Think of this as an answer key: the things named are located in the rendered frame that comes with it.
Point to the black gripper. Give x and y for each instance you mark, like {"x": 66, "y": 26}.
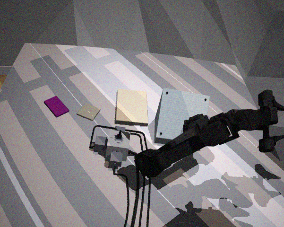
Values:
{"x": 267, "y": 143}

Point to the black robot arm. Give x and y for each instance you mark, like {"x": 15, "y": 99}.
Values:
{"x": 200, "y": 132}

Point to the purple flat rectangular block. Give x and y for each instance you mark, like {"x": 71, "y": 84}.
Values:
{"x": 56, "y": 106}

